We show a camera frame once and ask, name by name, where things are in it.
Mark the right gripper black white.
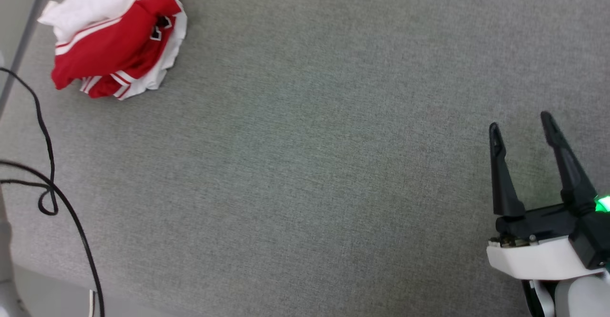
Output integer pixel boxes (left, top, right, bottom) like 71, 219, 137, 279
486, 111, 610, 281

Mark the red and white basketball jersey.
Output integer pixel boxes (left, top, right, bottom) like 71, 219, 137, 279
37, 0, 188, 101

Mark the long thin black cable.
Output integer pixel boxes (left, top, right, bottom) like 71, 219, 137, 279
0, 160, 105, 317

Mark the looped thin black cable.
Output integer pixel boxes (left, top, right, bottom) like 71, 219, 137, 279
0, 67, 59, 216

